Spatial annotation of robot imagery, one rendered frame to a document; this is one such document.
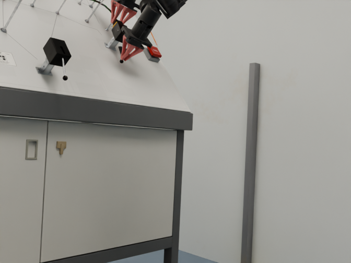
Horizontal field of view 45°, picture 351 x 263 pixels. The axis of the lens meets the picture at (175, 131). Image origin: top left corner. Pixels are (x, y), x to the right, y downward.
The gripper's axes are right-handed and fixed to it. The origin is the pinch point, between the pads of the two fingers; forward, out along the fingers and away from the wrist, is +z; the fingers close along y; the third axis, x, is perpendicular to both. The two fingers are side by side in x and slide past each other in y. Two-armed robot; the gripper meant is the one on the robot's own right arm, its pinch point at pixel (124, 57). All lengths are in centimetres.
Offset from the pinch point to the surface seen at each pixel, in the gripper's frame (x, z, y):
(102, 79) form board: 8.7, 5.9, 8.5
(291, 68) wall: -30, -18, -119
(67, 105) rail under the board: 23.4, 9.7, 23.4
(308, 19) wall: -40, -44, -116
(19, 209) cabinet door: 40, 34, 30
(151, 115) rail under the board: 17.9, 8.7, -9.3
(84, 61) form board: 3.1, 4.9, 14.0
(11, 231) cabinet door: 44, 39, 31
